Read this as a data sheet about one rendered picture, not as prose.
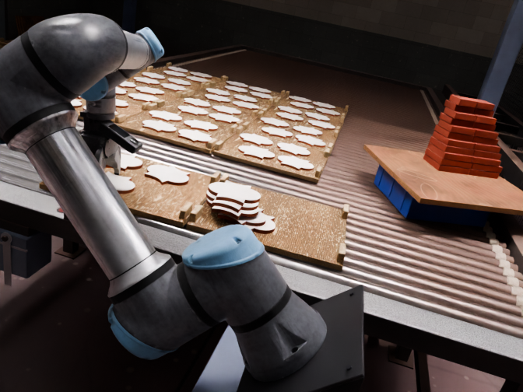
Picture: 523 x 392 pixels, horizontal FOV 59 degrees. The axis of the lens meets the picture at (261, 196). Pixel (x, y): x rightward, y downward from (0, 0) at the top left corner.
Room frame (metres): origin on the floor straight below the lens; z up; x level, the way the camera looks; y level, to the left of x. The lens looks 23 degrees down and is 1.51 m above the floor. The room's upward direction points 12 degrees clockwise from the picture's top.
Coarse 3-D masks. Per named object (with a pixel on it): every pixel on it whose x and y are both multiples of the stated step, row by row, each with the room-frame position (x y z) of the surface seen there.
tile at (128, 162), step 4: (124, 156) 1.38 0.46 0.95; (128, 156) 1.39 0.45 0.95; (132, 156) 1.39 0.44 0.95; (124, 160) 1.35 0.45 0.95; (128, 160) 1.35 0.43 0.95; (132, 160) 1.36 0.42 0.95; (136, 160) 1.37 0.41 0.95; (140, 160) 1.37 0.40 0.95; (124, 164) 1.32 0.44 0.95; (128, 164) 1.32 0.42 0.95; (132, 164) 1.33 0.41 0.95; (136, 164) 1.34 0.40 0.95; (140, 164) 1.34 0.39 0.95; (124, 168) 1.29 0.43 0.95; (128, 168) 1.31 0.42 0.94; (132, 168) 1.32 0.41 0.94; (136, 168) 1.33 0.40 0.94
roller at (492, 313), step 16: (16, 176) 1.17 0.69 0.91; (32, 176) 1.17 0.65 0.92; (336, 272) 1.01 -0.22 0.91; (352, 272) 1.01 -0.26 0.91; (368, 272) 1.02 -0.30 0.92; (400, 288) 0.99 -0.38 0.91; (416, 288) 0.99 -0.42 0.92; (448, 304) 0.97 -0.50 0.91; (464, 304) 0.97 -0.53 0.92; (512, 320) 0.94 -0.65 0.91
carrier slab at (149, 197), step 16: (144, 160) 1.41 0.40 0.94; (128, 176) 1.26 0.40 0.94; (192, 176) 1.36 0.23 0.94; (208, 176) 1.39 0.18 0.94; (144, 192) 1.18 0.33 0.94; (160, 192) 1.20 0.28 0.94; (176, 192) 1.22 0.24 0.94; (192, 192) 1.24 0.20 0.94; (128, 208) 1.07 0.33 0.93; (144, 208) 1.08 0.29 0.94; (160, 208) 1.10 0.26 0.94; (176, 208) 1.12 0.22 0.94; (192, 208) 1.14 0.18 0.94; (176, 224) 1.05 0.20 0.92
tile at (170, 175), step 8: (152, 168) 1.33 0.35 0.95; (160, 168) 1.35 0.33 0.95; (168, 168) 1.36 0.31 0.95; (144, 176) 1.28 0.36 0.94; (152, 176) 1.28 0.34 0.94; (160, 176) 1.29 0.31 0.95; (168, 176) 1.30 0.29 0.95; (176, 176) 1.31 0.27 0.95; (184, 176) 1.32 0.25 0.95; (176, 184) 1.27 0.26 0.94; (184, 184) 1.28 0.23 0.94
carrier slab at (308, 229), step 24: (264, 192) 1.35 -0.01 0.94; (216, 216) 1.12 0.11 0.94; (288, 216) 1.21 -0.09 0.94; (312, 216) 1.25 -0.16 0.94; (336, 216) 1.28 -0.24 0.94; (264, 240) 1.04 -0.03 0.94; (288, 240) 1.07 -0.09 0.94; (312, 240) 1.10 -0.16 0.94; (336, 240) 1.13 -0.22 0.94; (336, 264) 1.00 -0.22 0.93
